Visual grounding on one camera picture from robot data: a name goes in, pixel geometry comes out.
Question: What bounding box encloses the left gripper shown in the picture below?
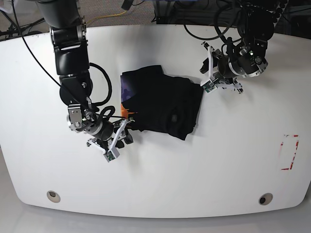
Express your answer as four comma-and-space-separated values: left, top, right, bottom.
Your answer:
200, 39, 268, 94

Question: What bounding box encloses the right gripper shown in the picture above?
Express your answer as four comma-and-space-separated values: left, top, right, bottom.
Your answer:
67, 97, 134, 155

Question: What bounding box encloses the black T-shirt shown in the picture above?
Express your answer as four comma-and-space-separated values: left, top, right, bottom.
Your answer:
121, 65, 204, 140

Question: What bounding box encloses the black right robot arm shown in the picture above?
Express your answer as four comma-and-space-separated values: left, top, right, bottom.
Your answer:
36, 0, 133, 161

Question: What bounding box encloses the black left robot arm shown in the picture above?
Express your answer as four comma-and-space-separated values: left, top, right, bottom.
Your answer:
200, 0, 275, 93

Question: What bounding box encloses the left table grommet hole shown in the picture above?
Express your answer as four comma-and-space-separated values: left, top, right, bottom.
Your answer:
47, 191, 61, 203

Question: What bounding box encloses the table grommet hole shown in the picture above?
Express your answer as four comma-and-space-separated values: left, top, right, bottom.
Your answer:
259, 193, 273, 205
47, 191, 61, 203

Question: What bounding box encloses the red tape rectangle marking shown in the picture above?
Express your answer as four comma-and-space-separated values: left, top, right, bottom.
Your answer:
278, 134, 299, 171

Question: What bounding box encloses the right table grommet hole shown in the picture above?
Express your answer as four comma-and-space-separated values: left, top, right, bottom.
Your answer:
259, 193, 273, 205

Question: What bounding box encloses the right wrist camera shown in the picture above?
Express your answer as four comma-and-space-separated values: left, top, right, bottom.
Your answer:
104, 148, 120, 162

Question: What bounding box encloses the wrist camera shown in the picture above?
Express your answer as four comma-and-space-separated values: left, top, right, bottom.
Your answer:
202, 81, 217, 93
104, 148, 120, 162

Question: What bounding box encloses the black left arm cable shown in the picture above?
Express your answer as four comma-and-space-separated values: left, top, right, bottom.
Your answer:
183, 0, 243, 44

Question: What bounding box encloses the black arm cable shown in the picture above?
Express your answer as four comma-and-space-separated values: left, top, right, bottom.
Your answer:
183, 0, 243, 44
11, 0, 98, 115

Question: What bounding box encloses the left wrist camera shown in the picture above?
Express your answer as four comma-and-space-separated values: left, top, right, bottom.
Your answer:
202, 81, 217, 93

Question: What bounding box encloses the yellow cable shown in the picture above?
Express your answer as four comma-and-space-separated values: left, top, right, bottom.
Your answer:
86, 9, 128, 26

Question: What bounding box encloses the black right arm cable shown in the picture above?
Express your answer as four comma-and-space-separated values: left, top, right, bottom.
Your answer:
11, 0, 98, 115

